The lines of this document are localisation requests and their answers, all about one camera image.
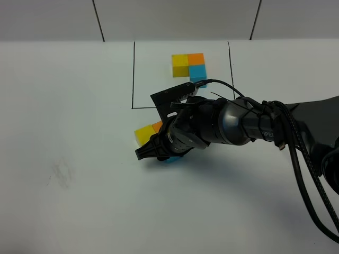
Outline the yellow template block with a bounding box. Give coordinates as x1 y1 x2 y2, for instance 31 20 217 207
172 54 189 78

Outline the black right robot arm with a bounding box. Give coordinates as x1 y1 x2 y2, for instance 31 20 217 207
136 96 338 190

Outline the orange template block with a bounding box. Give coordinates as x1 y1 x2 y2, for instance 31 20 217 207
188 53 205 66

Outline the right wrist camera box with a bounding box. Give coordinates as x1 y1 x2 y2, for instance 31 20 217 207
150 82 198 121

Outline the blue template block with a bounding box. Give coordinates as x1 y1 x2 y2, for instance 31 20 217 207
189 65 207 83

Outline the black right camera cable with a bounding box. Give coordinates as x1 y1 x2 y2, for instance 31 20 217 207
194 78 339 244

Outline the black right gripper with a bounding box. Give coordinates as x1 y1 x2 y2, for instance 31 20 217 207
135 96 220 161

